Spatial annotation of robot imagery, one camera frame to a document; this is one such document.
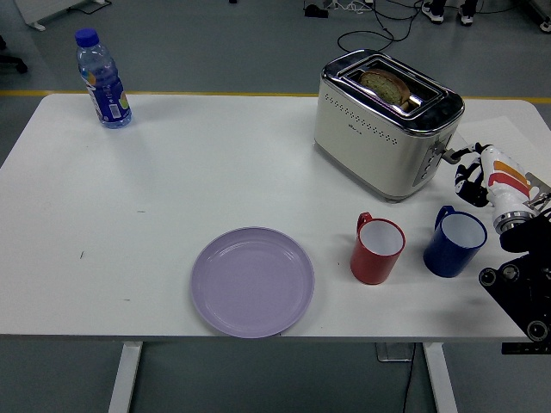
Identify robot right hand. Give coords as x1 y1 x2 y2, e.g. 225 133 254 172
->
451 143 535 219

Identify slice of bread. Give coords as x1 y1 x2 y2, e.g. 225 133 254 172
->
358 67 412 107

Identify purple round plate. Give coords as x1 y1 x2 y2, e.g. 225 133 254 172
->
189 226 315 340

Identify blue mug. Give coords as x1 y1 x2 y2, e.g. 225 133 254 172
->
422 205 488 279

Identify cream and chrome toaster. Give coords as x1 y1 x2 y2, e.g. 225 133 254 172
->
313 48 466 203

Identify red mug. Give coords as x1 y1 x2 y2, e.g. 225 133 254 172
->
349 211 406 286

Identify black table control panel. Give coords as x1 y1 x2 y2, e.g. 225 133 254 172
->
500 342 551 356

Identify person's shoe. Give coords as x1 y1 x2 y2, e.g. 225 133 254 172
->
421 0 445 25
458 0 477 26

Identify white table leg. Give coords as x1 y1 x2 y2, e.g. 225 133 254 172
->
421 342 459 413
107 342 144 413

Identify black power adapter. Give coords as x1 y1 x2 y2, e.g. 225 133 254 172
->
303 2 331 19

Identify blue-capped plastic water bottle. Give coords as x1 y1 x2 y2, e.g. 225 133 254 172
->
74 28 133 130

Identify white furniture base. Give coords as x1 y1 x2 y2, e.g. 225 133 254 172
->
15 0 113 31

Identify black office chair base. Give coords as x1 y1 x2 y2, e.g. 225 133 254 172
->
0 34 29 74

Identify clear bracket under table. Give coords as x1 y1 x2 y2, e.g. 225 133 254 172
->
374 342 417 363

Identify black cable on floor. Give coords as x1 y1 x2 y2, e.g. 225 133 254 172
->
337 0 425 52

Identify thin black cable under table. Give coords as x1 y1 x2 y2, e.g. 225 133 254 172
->
402 343 417 413

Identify white cables on floor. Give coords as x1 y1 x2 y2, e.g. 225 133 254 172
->
325 0 375 13

